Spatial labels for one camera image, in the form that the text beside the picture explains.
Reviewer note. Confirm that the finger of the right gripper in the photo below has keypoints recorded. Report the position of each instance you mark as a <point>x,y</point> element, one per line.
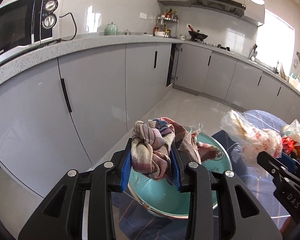
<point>273,166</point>
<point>292,164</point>

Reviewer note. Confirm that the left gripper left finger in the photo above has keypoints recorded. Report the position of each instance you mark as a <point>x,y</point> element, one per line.
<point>60,214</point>

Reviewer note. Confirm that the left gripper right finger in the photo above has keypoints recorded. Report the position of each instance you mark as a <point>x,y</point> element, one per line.
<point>240,214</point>

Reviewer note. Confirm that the clear bag with green print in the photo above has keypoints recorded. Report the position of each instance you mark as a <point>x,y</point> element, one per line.
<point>292,131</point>

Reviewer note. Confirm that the clear bag with red print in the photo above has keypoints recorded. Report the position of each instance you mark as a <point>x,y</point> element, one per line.
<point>252,139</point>

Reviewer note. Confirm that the plaid dish cloth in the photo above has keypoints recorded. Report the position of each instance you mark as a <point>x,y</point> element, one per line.
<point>152,143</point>

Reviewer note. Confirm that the teal trash bin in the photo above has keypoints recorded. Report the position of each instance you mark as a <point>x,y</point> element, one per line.
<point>165,198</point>

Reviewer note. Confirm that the orange snack wrapper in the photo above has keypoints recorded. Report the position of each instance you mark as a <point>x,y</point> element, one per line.
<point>291,148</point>

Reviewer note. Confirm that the blue plaid tablecloth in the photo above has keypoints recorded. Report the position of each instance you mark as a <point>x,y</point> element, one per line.
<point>137,223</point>

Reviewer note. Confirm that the grey base cabinets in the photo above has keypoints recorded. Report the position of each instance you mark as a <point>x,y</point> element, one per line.
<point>65,106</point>

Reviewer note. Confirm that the black wok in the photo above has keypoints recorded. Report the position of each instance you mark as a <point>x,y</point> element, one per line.
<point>196,35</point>

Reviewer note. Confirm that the spice rack with bottles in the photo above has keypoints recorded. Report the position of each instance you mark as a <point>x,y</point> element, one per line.
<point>167,21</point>

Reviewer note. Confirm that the black range hood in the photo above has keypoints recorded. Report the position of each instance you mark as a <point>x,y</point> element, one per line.
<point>228,7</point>

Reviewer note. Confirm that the green ceramic jar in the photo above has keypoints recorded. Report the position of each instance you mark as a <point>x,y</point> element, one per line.
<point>111,29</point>

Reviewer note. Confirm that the black microwave oven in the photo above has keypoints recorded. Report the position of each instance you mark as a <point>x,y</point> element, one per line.
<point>27,24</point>

